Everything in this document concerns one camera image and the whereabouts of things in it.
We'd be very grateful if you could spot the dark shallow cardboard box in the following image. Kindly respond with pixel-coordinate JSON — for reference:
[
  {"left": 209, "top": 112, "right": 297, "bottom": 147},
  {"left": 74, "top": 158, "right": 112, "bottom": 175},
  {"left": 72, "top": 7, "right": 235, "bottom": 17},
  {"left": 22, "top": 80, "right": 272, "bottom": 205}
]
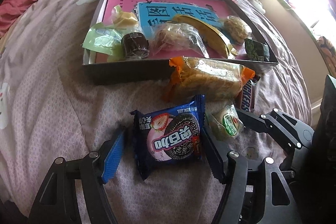
[{"left": 83, "top": 0, "right": 279, "bottom": 86}]

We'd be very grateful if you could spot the yellowish wrapped pastry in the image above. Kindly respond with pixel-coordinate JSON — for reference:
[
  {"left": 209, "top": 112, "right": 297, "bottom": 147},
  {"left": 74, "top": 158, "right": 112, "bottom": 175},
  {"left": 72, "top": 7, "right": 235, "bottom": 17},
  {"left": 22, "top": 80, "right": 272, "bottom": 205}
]
[{"left": 112, "top": 5, "right": 139, "bottom": 30}]

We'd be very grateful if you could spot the wrapped chocolate cake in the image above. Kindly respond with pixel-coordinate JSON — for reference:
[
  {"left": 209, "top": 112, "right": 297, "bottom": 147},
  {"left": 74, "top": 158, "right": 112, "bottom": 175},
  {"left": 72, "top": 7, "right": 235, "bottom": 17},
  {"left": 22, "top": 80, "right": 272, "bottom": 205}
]
[{"left": 121, "top": 32, "right": 150, "bottom": 60}]

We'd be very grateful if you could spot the orange cracker packet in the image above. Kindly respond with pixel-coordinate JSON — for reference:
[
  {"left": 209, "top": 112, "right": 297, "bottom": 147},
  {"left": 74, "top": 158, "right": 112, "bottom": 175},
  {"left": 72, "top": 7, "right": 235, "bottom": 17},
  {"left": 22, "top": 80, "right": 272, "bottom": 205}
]
[{"left": 164, "top": 56, "right": 256, "bottom": 103}]

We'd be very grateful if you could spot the dark green seaweed packet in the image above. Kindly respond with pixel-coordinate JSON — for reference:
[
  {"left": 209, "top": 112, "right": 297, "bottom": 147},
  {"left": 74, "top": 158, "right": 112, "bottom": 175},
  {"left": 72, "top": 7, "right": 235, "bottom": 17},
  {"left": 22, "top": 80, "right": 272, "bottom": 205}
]
[{"left": 244, "top": 38, "right": 271, "bottom": 61}]

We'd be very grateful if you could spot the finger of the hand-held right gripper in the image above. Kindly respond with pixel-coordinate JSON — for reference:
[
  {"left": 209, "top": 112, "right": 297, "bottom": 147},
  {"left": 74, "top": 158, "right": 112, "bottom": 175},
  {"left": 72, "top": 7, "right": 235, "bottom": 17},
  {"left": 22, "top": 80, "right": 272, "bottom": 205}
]
[
  {"left": 259, "top": 108, "right": 316, "bottom": 143},
  {"left": 237, "top": 109, "right": 303, "bottom": 152}
]

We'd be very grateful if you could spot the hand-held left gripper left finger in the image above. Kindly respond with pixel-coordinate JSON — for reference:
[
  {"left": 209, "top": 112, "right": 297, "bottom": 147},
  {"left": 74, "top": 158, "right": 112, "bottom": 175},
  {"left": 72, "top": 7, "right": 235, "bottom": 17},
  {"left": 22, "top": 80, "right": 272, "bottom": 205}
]
[{"left": 28, "top": 128, "right": 127, "bottom": 224}]

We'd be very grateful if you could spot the clear pastry snack packet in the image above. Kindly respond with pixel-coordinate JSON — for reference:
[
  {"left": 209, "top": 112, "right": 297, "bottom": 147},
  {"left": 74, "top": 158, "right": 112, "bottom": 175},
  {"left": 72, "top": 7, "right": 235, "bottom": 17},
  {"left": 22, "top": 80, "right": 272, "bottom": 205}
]
[{"left": 151, "top": 22, "right": 210, "bottom": 58}]

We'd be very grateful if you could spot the green label pastry packet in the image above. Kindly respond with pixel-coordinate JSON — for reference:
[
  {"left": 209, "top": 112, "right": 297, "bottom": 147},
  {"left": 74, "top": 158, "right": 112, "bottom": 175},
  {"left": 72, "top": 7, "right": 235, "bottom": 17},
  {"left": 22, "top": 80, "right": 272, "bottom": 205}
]
[{"left": 206, "top": 102, "right": 245, "bottom": 142}]

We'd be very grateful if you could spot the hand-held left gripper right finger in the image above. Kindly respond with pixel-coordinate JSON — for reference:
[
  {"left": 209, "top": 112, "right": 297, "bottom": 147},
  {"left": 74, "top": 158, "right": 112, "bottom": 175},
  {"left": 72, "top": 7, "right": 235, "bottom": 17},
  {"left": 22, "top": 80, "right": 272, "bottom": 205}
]
[{"left": 201, "top": 126, "right": 302, "bottom": 224}]

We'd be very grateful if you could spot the blue sandwich cookie packet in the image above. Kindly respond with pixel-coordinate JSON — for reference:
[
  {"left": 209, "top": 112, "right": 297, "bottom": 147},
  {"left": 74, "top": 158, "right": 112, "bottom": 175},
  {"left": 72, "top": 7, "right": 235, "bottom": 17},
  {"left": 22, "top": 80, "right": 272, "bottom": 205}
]
[{"left": 130, "top": 94, "right": 206, "bottom": 182}]

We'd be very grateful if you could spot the brown chocolate bar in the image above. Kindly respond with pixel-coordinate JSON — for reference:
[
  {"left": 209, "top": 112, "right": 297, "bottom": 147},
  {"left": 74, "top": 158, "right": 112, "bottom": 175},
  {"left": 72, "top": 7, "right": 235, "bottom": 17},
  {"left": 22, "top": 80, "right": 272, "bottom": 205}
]
[{"left": 235, "top": 76, "right": 261, "bottom": 113}]

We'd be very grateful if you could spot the long gold snack packet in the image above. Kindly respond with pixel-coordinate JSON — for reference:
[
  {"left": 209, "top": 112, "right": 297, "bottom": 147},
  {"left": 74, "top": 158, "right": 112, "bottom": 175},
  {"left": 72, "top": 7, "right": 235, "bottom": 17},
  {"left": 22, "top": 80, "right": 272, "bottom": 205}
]
[{"left": 172, "top": 14, "right": 238, "bottom": 59}]

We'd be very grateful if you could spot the floral orange cloth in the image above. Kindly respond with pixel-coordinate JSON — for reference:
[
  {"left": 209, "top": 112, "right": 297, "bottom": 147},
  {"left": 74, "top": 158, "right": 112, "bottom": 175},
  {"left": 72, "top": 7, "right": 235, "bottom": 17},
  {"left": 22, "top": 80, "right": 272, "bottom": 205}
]
[{"left": 315, "top": 35, "right": 336, "bottom": 78}]

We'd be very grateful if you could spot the printed pink bedspread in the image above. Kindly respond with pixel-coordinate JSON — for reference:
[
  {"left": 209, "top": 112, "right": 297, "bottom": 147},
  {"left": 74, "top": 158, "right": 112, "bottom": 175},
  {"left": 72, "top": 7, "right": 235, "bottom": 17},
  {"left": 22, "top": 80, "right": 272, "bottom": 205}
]
[{"left": 0, "top": 0, "right": 313, "bottom": 224}]

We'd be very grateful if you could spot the pale green snack packet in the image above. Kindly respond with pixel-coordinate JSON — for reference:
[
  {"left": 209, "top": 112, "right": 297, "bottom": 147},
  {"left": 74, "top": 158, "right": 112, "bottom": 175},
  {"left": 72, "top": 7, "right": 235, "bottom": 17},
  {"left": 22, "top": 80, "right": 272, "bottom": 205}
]
[{"left": 81, "top": 23, "right": 124, "bottom": 62}]

